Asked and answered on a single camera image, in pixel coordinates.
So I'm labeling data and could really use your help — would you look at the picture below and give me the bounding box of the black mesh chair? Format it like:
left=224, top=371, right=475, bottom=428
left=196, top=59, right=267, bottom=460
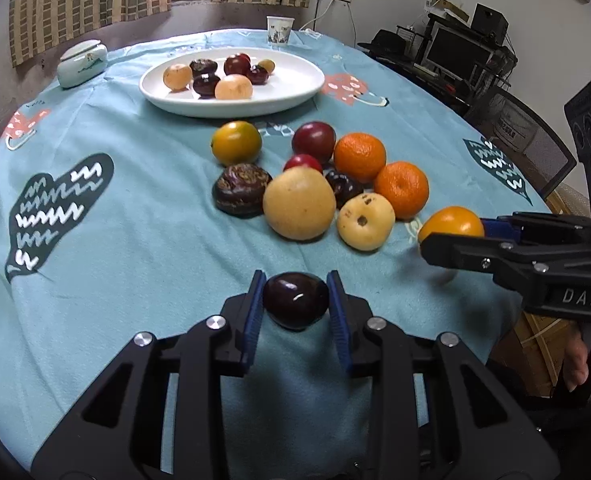
left=468, top=87, right=577, bottom=196

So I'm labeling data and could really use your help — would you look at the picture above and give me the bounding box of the yellow orange persimmon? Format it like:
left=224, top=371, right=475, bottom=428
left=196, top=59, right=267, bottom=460
left=417, top=205, right=486, bottom=246

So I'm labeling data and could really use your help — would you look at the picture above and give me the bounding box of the small tan fruit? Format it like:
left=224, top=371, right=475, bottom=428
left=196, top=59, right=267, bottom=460
left=163, top=63, right=194, bottom=92

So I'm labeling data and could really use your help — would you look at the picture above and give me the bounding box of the yellow-green citrus fruit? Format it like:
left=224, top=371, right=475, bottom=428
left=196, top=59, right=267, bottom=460
left=211, top=120, right=263, bottom=167

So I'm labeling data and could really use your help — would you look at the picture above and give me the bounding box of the black hat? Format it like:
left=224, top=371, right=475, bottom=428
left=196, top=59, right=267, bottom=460
left=358, top=30, right=413, bottom=58

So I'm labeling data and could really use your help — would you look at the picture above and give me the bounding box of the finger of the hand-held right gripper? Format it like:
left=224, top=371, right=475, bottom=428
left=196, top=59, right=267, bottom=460
left=479, top=213, right=591, bottom=244
left=419, top=232, right=591, bottom=292

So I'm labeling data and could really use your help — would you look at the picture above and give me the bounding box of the person's right hand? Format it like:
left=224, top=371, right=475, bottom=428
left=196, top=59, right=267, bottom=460
left=560, top=331, right=591, bottom=393

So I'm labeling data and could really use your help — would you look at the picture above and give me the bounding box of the cardboard box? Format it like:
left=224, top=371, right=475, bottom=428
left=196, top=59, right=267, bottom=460
left=490, top=310, right=583, bottom=396

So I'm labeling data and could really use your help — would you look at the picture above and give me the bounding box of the orange mandarin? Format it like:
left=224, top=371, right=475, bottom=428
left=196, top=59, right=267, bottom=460
left=373, top=161, right=431, bottom=221
left=333, top=132, right=387, bottom=184

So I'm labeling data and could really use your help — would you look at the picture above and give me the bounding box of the red plum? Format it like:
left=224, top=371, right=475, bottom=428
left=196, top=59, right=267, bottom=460
left=224, top=54, right=251, bottom=77
left=291, top=121, right=337, bottom=158

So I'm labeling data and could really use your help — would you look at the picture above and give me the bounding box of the black speaker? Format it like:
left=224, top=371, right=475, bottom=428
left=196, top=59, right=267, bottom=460
left=471, top=3, right=509, bottom=41

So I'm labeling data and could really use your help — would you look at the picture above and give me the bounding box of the white ceramic lidded jar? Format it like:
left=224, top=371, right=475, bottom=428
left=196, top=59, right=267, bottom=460
left=56, top=40, right=109, bottom=89

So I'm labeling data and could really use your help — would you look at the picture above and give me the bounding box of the red cherry tomato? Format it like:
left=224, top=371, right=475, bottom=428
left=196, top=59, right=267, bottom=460
left=282, top=153, right=323, bottom=173

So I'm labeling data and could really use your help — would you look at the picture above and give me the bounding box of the black desk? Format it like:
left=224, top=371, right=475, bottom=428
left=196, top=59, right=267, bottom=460
left=365, top=50, right=516, bottom=121

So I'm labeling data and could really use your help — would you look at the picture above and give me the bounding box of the brown wrinkled passion fruit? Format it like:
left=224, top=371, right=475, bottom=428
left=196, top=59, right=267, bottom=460
left=190, top=58, right=218, bottom=79
left=212, top=163, right=273, bottom=219

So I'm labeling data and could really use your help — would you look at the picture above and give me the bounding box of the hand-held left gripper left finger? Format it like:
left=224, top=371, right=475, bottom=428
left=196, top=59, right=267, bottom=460
left=30, top=269, right=267, bottom=480

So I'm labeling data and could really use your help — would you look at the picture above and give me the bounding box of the white oval plate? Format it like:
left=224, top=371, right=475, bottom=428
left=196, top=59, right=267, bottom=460
left=139, top=48, right=325, bottom=119

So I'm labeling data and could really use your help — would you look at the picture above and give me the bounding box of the white power cable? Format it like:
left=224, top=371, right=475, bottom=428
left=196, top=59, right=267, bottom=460
left=298, top=0, right=336, bottom=36

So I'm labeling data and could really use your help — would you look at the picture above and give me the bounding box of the printed paper cup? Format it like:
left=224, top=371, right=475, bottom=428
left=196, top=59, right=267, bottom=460
left=266, top=15, right=295, bottom=47

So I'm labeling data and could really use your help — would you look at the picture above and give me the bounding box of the wide checked beige curtain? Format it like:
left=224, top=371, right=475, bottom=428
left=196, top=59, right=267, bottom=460
left=9, top=0, right=172, bottom=68

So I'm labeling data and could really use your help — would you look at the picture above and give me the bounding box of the computer monitor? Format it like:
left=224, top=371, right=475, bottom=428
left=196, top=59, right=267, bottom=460
left=424, top=26, right=496, bottom=81

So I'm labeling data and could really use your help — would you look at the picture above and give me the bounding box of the light blue printed tablecloth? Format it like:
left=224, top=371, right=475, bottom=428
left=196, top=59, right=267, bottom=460
left=0, top=29, right=551, bottom=471

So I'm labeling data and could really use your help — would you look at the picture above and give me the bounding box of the beige round fruit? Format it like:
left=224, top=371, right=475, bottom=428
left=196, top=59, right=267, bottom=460
left=337, top=192, right=396, bottom=252
left=262, top=166, right=337, bottom=241
left=214, top=74, right=254, bottom=101

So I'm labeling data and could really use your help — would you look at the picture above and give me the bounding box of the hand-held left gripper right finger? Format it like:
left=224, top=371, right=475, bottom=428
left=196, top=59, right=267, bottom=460
left=326, top=270, right=561, bottom=480

